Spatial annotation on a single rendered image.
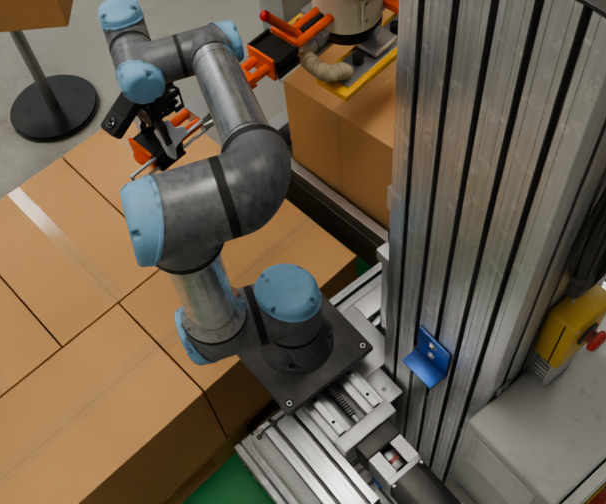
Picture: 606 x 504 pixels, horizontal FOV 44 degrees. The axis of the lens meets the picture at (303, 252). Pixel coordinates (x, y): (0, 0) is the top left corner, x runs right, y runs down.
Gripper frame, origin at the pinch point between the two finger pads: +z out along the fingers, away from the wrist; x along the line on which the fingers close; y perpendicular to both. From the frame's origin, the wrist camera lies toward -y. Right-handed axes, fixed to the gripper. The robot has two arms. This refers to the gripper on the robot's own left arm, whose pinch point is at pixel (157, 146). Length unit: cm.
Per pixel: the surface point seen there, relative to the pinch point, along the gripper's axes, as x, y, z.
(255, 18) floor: 131, 132, 125
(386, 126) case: -16, 56, 30
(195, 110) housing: 0.3, 11.5, -1.3
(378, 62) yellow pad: -12, 57, 11
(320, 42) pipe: -0.8, 48.8, 5.4
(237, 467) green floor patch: -22, -23, 124
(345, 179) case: -5, 51, 57
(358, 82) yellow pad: -13, 49, 11
